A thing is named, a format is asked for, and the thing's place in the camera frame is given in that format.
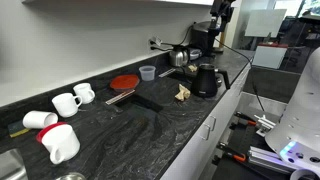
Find short aluminium extrusion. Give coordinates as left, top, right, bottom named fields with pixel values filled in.
left=253, top=114, right=277, bottom=138

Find stainless steel coffee carafe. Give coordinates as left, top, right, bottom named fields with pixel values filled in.
left=168, top=44, right=191, bottom=68

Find long aluminium extrusion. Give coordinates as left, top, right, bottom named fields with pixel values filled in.
left=247, top=145, right=298, bottom=175

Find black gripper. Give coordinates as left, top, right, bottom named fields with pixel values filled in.
left=208, top=0, right=236, bottom=30

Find white mug lying sideways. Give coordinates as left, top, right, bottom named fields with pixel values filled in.
left=22, top=110, right=59, bottom=130

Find black coffee appliance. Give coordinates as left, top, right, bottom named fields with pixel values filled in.
left=190, top=20, right=221, bottom=57

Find black power cable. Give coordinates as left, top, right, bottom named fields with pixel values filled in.
left=150, top=22, right=197, bottom=53

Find red round plate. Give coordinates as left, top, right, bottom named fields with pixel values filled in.
left=109, top=74, right=141, bottom=93

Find white box with red top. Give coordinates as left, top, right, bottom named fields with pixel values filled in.
left=251, top=42, right=289, bottom=70

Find green and yellow sponge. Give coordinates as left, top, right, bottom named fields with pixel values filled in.
left=7, top=120, right=30, bottom=139

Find wall outlet plug adapter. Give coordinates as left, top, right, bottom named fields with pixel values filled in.
left=148, top=35, right=163, bottom=52

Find small white mug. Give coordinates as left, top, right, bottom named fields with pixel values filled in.
left=51, top=92, right=83, bottom=119
left=72, top=82, right=96, bottom=105

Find large white mug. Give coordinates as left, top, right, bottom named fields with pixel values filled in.
left=40, top=123, right=81, bottom=166

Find grey striped flat strip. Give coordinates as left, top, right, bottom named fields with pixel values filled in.
left=158, top=67, right=177, bottom=79

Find wooden post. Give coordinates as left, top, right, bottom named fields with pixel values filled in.
left=213, top=23, right=227, bottom=54

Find white board panel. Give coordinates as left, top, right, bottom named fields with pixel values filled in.
left=244, top=8, right=288, bottom=38

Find thin black cable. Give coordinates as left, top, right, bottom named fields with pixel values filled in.
left=214, top=36, right=266, bottom=113

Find black gooseneck kettle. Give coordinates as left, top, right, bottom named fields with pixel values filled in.
left=190, top=63, right=232, bottom=99

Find silver cabinet handle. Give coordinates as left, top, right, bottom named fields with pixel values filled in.
left=208, top=115, right=218, bottom=132
left=199, top=123, right=212, bottom=141

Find black clamp with orange grip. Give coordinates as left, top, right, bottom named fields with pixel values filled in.
left=215, top=142, right=248, bottom=164
left=233, top=111, right=258, bottom=128

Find white upper cabinet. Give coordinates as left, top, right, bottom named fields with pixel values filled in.
left=21, top=0, right=214, bottom=7

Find translucent plastic cup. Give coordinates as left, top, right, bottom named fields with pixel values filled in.
left=138, top=65, right=157, bottom=82

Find black flat tray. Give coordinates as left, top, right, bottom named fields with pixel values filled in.
left=105, top=88, right=136, bottom=106

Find stainless steel sink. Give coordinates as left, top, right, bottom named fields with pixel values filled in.
left=0, top=148, right=28, bottom=180

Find white base cabinet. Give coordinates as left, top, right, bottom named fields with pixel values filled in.
left=159, top=61, right=252, bottom=180

